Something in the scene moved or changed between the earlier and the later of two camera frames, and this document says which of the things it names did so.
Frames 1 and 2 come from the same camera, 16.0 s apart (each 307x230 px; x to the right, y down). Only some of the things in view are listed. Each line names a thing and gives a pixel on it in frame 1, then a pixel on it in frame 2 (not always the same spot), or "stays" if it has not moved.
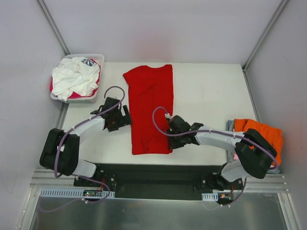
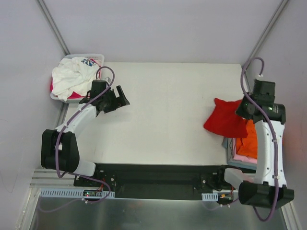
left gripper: [122, 117] → [115, 100]
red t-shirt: [148, 87] → [224, 121]
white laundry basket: [93, 98] stays
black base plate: [165, 182] stays
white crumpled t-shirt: [78, 75] stays
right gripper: [172, 135] → [243, 110]
